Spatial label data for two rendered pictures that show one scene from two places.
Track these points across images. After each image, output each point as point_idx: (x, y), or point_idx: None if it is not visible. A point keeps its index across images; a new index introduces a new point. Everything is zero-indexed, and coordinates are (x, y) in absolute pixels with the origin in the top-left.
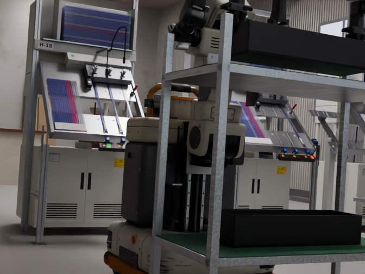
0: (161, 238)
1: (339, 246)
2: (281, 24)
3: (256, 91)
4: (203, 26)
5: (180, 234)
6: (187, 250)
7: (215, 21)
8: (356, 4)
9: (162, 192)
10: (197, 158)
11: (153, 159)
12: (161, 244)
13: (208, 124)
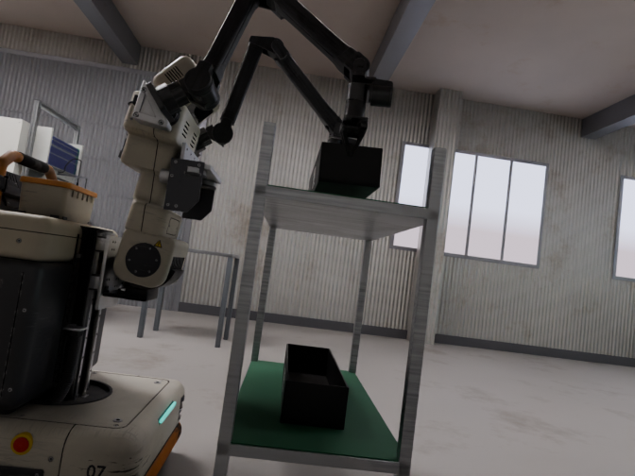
0: (255, 446)
1: None
2: None
3: (272, 215)
4: (212, 109)
5: (235, 426)
6: (347, 458)
7: None
8: (338, 143)
9: (241, 371)
10: (127, 288)
11: (47, 289)
12: (257, 456)
13: (176, 245)
